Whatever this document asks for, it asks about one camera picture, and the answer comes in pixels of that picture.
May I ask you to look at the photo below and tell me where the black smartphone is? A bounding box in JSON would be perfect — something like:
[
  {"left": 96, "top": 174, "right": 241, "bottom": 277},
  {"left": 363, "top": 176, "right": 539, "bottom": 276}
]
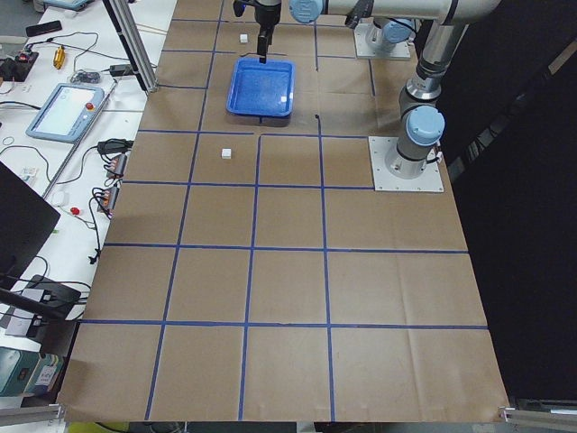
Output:
[{"left": 25, "top": 20, "right": 62, "bottom": 37}]

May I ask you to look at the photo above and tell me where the teach pendant tablet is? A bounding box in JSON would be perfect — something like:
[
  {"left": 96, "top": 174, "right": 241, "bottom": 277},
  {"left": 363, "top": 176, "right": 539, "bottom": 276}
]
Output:
[{"left": 25, "top": 83, "right": 105, "bottom": 143}]

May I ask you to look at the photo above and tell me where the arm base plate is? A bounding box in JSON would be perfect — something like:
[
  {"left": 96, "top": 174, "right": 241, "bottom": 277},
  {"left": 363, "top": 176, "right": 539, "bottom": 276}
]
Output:
[
  {"left": 353, "top": 23, "right": 411, "bottom": 60},
  {"left": 368, "top": 136, "right": 444, "bottom": 193}
]

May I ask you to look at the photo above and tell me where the gold cylindrical tool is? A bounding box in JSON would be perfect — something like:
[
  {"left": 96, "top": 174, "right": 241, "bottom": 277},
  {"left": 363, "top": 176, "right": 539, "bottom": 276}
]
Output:
[{"left": 52, "top": 45, "right": 66, "bottom": 70}]

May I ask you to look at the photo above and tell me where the aluminium frame post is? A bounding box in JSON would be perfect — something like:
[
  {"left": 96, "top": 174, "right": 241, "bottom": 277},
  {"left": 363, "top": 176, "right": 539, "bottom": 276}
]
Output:
[{"left": 103, "top": 0, "right": 158, "bottom": 95}]

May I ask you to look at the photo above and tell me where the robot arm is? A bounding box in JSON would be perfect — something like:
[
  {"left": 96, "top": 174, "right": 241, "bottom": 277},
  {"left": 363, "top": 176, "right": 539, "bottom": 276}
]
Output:
[
  {"left": 364, "top": 17, "right": 416, "bottom": 51},
  {"left": 289, "top": 1, "right": 499, "bottom": 180}
]

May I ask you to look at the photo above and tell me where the black power adapter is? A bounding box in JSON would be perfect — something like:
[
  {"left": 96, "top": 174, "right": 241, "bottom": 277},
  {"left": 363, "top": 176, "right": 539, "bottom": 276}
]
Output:
[{"left": 109, "top": 64, "right": 133, "bottom": 77}]

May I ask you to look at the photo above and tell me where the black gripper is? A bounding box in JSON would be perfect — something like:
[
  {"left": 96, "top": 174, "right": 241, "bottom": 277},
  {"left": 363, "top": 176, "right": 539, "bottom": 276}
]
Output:
[{"left": 254, "top": 0, "right": 281, "bottom": 63}]

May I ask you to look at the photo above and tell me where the brown paper table cover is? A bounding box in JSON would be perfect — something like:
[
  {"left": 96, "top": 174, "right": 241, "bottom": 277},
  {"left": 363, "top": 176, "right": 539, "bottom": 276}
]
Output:
[{"left": 59, "top": 1, "right": 508, "bottom": 423}]

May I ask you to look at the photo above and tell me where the blue plastic tray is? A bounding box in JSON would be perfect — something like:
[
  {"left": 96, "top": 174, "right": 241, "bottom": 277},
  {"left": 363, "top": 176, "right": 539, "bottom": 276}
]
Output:
[{"left": 226, "top": 58, "right": 296, "bottom": 117}]

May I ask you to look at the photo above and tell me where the black laptop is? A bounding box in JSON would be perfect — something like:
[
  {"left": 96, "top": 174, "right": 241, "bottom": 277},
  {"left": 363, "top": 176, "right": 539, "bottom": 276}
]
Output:
[{"left": 1, "top": 163, "right": 60, "bottom": 290}]

